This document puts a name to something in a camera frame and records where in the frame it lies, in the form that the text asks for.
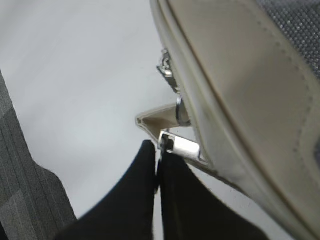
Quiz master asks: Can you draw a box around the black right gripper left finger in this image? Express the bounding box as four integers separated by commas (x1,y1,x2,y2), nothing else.
56,140,157,240

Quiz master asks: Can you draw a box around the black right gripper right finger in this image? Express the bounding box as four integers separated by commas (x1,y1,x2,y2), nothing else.
156,152,268,240

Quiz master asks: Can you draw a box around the cream zippered bag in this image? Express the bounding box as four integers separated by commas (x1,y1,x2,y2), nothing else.
136,0,320,240

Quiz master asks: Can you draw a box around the silver metal zipper pull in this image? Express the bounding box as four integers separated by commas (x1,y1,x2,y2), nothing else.
158,96,205,164

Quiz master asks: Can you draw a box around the silver metal strap clasp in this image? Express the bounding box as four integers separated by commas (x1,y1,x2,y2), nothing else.
156,48,180,95

